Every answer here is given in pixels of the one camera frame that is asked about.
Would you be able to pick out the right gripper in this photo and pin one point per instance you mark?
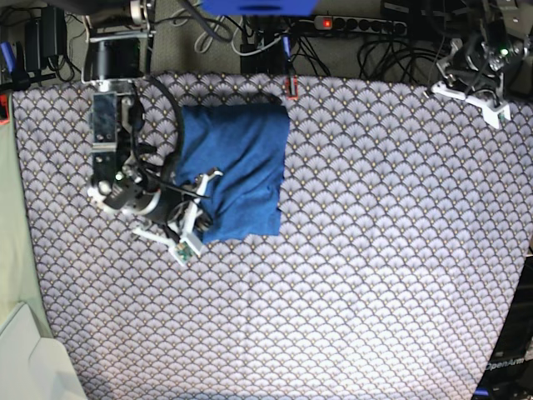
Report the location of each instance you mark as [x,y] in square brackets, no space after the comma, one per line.
[168,204]

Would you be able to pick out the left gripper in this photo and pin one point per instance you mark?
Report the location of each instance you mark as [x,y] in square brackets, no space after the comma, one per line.
[470,75]

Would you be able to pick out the blue long-sleeve T-shirt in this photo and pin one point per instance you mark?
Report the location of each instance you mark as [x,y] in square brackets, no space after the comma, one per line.
[247,143]

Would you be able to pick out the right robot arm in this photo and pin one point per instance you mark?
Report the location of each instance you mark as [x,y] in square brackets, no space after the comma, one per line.
[119,50]

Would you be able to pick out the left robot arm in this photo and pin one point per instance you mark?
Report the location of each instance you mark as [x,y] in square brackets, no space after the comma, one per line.
[502,24]

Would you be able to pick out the white power strip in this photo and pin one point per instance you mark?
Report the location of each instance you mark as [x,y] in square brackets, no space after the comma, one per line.
[359,25]

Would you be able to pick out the red table clamp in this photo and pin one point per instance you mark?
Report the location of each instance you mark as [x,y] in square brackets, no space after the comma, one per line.
[291,87]

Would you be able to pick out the patterned fan-print tablecloth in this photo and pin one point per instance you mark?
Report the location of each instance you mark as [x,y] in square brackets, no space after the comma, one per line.
[405,225]

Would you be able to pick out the blue box at top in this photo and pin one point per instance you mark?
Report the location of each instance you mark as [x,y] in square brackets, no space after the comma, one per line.
[260,7]

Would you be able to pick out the white plastic bin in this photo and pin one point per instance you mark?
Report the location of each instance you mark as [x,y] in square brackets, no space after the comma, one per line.
[34,367]

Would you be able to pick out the black power adapter brick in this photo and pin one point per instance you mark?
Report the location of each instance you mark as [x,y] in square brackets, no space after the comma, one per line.
[45,40]

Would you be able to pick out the black OpenArm case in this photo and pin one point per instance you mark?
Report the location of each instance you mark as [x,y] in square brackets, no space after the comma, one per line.
[508,373]

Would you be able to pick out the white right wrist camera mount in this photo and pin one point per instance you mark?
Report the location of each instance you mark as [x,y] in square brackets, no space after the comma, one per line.
[180,234]

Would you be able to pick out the blue centre clamp handle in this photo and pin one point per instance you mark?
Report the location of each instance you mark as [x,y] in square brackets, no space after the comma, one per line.
[286,45]

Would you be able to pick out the blue clamp handle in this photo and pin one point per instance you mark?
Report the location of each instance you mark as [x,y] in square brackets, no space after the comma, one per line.
[9,57]
[286,45]

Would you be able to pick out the blue clamp handle left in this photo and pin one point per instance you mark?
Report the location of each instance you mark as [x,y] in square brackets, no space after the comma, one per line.
[9,57]

